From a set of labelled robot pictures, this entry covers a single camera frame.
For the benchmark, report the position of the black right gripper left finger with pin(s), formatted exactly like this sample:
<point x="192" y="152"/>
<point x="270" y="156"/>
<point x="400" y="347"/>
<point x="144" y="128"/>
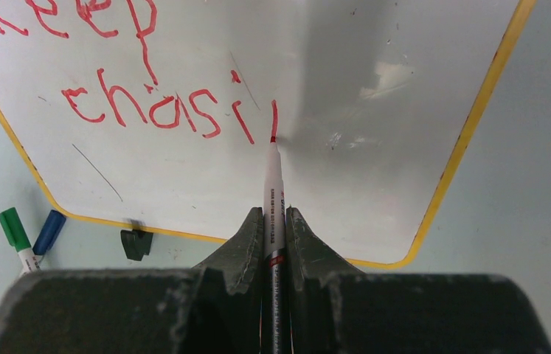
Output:
<point x="213" y="307"/>

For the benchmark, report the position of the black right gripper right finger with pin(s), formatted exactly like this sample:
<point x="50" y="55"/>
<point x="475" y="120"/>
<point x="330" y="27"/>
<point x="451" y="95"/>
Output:
<point x="337" y="308"/>

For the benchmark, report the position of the red marker pen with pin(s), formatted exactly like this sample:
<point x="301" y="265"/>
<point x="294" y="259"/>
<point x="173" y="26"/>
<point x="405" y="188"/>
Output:
<point x="276" y="325"/>

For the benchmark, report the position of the whiteboard with orange frame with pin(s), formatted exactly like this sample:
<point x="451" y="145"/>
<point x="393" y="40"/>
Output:
<point x="162" y="111"/>

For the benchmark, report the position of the green marker pen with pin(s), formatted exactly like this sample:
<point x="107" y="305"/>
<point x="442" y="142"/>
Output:
<point x="17" y="238"/>

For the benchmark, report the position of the left whiteboard foot black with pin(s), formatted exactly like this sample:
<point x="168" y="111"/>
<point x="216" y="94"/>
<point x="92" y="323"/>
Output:
<point x="136" y="242"/>

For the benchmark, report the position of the blue marker pen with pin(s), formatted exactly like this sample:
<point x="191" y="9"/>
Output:
<point x="49" y="233"/>

